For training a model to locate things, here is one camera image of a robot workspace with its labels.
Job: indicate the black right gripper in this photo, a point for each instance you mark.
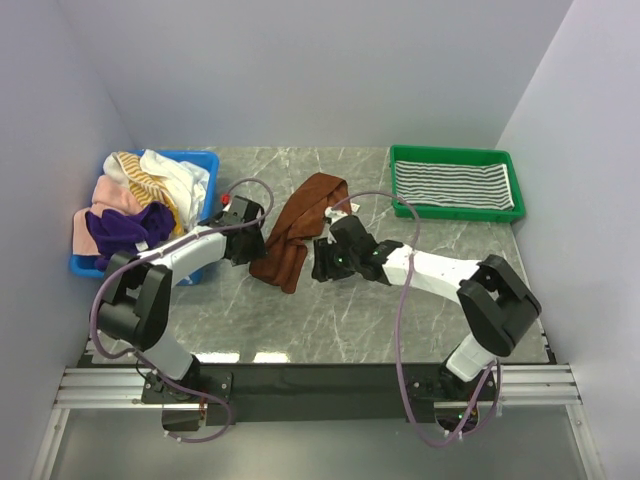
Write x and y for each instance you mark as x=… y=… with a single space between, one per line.
x=322 y=250

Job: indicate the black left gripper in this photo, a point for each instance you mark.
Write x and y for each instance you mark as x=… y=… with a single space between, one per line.
x=257 y=251

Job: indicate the brown towel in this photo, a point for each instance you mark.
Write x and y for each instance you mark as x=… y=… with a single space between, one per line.
x=301 y=219

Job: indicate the green white striped towel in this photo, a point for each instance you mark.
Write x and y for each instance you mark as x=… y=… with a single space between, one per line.
x=454 y=185

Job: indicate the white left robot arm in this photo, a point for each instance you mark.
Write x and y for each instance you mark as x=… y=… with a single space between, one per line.
x=131 y=310

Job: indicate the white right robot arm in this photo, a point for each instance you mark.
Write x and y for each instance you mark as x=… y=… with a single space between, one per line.
x=498 y=306

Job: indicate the cream yellow striped towel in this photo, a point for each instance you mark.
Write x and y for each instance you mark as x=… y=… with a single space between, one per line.
x=125 y=169

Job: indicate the purple towel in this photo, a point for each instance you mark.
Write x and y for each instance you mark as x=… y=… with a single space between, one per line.
x=114 y=232

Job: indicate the green plastic tray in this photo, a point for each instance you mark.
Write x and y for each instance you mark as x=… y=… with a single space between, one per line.
x=464 y=156

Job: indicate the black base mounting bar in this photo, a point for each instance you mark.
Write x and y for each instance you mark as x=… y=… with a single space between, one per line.
x=317 y=392

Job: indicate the pink towel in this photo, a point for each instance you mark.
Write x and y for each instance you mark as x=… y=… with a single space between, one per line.
x=107 y=194

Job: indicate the blue plastic bin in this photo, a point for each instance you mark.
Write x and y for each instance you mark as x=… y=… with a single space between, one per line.
x=83 y=266

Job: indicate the aluminium frame rail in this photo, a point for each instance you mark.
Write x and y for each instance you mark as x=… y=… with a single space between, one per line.
x=540 y=432

